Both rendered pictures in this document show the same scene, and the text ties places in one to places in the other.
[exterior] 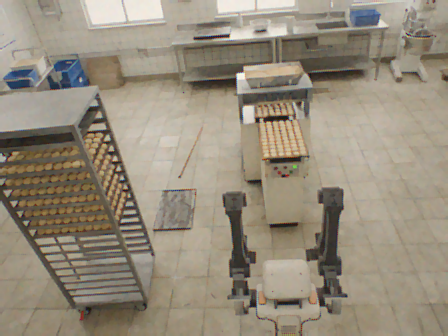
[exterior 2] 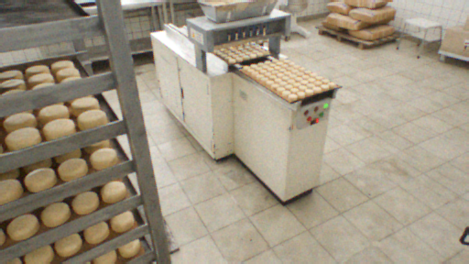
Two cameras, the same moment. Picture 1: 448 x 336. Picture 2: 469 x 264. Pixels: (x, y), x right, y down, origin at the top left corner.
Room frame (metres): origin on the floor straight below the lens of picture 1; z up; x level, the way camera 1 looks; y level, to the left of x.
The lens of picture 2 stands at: (1.15, 0.91, 1.82)
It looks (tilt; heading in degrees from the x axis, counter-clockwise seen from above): 33 degrees down; 325
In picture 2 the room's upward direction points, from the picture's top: 1 degrees counter-clockwise
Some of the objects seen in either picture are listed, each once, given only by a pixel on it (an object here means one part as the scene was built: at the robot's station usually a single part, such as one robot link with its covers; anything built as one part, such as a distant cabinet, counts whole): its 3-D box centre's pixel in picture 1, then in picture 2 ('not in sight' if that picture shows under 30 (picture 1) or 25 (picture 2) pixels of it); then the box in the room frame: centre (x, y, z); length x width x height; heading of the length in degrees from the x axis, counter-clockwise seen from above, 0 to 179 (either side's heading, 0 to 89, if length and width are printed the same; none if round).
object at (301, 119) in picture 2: (285, 170); (313, 114); (2.34, -0.51, 0.77); 0.24 x 0.04 x 0.14; 86
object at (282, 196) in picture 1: (279, 172); (275, 130); (2.70, -0.54, 0.45); 0.70 x 0.34 x 0.90; 176
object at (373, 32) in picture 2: not in sight; (372, 30); (4.31, -4.05, 0.19); 0.72 x 0.42 x 0.15; 87
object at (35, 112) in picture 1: (85, 215); not in sight; (1.91, 1.07, 0.93); 0.64 x 0.51 x 1.78; 87
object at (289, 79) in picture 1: (273, 76); (239, 6); (3.21, -0.58, 1.25); 0.56 x 0.29 x 0.14; 86
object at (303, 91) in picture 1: (273, 98); (239, 39); (3.21, -0.58, 1.01); 0.72 x 0.33 x 0.34; 86
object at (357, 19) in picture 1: (364, 17); not in sight; (5.70, -2.53, 0.95); 0.40 x 0.30 x 0.14; 86
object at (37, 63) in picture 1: (29, 67); not in sight; (5.42, 2.81, 0.90); 0.44 x 0.36 x 0.20; 92
